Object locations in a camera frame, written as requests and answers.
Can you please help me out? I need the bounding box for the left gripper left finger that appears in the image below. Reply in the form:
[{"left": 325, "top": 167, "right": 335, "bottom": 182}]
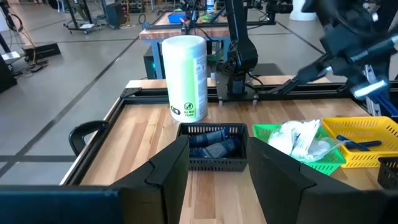
[{"left": 0, "top": 134, "right": 190, "bottom": 224}]

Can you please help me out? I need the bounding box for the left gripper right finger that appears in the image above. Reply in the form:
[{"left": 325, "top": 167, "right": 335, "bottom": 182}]
[{"left": 247, "top": 136, "right": 398, "bottom": 224}]

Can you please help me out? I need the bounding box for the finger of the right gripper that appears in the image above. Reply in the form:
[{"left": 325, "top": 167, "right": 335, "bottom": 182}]
[
  {"left": 295, "top": 62, "right": 335, "bottom": 85},
  {"left": 334, "top": 58, "right": 374, "bottom": 90}
]

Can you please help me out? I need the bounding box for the dark blue tube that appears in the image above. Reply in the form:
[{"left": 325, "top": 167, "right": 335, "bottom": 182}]
[
  {"left": 188, "top": 138, "right": 241, "bottom": 159},
  {"left": 188, "top": 129, "right": 227, "bottom": 149}
]

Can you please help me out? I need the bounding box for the green plastic basket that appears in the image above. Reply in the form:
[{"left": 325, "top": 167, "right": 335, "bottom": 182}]
[{"left": 252, "top": 119, "right": 347, "bottom": 176}]

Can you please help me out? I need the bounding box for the yellow plastic basket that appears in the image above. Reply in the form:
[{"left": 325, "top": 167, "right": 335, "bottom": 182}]
[{"left": 322, "top": 116, "right": 398, "bottom": 169}]

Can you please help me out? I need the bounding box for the black plastic basket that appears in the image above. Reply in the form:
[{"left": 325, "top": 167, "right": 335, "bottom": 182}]
[
  {"left": 377, "top": 156, "right": 398, "bottom": 190},
  {"left": 176, "top": 122, "right": 249, "bottom": 172}
]

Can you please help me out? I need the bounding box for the white green wipes canister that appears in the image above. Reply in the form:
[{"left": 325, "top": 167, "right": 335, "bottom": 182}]
[{"left": 161, "top": 35, "right": 208, "bottom": 123}]

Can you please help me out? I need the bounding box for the wood-topped workbench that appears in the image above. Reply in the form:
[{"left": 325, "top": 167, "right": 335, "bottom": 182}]
[{"left": 139, "top": 12, "right": 277, "bottom": 80}]

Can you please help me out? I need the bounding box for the blue plastic bin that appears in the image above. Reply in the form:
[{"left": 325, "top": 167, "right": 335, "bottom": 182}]
[{"left": 167, "top": 11, "right": 187, "bottom": 24}]

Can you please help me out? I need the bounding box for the black box on floor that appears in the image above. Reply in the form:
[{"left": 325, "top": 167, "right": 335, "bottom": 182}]
[{"left": 23, "top": 42, "right": 62, "bottom": 63}]

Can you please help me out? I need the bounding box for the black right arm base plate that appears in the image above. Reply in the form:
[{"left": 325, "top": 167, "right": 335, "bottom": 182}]
[{"left": 216, "top": 73, "right": 259, "bottom": 103}]

